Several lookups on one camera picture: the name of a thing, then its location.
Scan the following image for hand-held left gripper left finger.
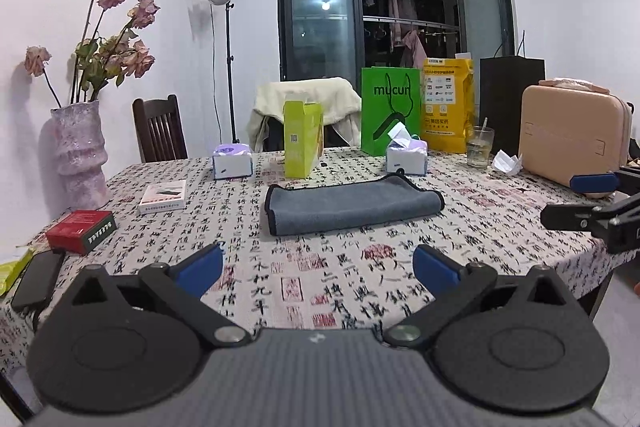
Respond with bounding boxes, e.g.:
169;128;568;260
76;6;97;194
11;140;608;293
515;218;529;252
60;244;252;351

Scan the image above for yellow paper bag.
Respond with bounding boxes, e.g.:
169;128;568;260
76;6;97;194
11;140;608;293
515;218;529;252
421;56;475;154

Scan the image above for dark chair under jacket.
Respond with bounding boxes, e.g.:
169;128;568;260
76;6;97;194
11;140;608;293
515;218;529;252
264;111;352;152

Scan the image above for pink patterned box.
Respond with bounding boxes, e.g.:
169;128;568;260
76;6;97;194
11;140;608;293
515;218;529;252
538;77;612;94

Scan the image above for black cabinet box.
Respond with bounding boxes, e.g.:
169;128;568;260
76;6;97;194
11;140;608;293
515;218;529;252
479;55;546;154

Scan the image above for yellow-green carton box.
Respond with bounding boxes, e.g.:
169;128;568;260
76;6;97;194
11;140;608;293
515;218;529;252
283;100;325;179

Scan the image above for pink textured vase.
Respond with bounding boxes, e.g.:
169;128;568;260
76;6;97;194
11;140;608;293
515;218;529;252
50;100;111;212

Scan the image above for cream jacket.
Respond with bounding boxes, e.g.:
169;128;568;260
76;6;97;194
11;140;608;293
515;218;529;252
248;77;362;153

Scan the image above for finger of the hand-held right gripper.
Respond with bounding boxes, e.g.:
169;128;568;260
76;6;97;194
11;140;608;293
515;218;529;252
540;202;621;238
569;167;640;200

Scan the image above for flat white box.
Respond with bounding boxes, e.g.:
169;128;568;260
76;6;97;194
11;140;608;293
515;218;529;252
138;179;188;214

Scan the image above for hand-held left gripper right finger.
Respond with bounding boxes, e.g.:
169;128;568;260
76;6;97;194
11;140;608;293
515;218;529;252
383;245;572;351

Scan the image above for yellow-green packet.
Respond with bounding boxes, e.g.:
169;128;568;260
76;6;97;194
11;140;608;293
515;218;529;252
0;246;37;298

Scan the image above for glass cup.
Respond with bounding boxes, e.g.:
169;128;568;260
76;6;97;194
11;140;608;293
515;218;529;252
465;126;495;170

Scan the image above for pink hard case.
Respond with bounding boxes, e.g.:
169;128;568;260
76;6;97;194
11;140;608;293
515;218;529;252
517;83;636;199

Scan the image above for grey towel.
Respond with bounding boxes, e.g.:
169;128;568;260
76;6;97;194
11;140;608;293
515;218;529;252
264;172;446;237

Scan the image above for white tissue box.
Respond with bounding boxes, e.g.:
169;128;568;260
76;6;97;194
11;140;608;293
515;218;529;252
385;122;430;176
212;144;254;180

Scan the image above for green paper bag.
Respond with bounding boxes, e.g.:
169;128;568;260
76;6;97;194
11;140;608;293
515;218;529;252
360;67;422;157

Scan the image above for crumpled white paper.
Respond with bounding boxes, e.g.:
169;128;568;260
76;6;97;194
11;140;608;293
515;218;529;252
492;150;524;173

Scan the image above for hanging pink garment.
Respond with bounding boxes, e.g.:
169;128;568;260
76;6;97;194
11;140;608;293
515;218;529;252
399;29;427;68

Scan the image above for dark wooden chair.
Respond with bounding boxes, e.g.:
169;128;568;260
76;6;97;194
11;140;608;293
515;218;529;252
132;94;189;164

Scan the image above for red and black box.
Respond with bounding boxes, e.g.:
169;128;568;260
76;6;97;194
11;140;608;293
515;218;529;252
45;209;118;257

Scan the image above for black phone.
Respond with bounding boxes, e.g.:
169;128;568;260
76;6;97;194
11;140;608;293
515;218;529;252
10;249;66;314

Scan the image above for black framed glass door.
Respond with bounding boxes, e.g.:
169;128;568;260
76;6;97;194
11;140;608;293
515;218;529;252
276;0;516;84

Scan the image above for dried pink roses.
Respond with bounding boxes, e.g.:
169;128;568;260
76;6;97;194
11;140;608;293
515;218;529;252
24;0;161;108

